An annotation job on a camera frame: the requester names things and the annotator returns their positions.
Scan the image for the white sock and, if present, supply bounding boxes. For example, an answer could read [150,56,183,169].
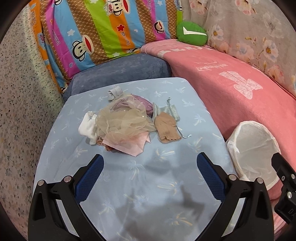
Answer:
[78,111,98,146]

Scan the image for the pink cloth piece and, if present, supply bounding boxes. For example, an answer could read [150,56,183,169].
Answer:
[102,132,151,157]

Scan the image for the tan knit sock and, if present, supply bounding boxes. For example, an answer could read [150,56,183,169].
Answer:
[154,112,181,144]

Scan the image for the beige tulle mesh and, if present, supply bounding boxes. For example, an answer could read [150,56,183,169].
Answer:
[95,100,156,143]

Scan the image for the grey drawstring pouch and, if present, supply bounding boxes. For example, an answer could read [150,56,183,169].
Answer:
[151,97,192,139]

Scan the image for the mauve fabric bag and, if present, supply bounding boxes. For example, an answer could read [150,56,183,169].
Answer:
[110,94,154,117]

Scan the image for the white lined trash bin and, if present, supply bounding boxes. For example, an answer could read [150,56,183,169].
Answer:
[226,121,281,190]

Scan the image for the pink towel blanket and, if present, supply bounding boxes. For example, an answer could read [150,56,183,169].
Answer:
[140,39,296,237]

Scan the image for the speckled beige bedsheet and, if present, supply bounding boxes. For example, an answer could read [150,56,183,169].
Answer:
[1,6,63,238]

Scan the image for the rolled grey cloth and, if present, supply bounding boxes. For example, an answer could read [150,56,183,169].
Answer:
[107,86,123,102]

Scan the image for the dark blue velvet cushion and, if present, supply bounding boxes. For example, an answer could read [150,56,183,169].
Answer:
[63,53,172,101]

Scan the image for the grey floral quilt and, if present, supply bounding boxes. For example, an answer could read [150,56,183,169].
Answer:
[181,0,295,95]

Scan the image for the colourful striped monkey pillow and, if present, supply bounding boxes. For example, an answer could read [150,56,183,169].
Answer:
[29,0,183,93]

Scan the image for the green plush cushion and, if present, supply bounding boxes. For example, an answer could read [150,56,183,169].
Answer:
[176,21,208,46]

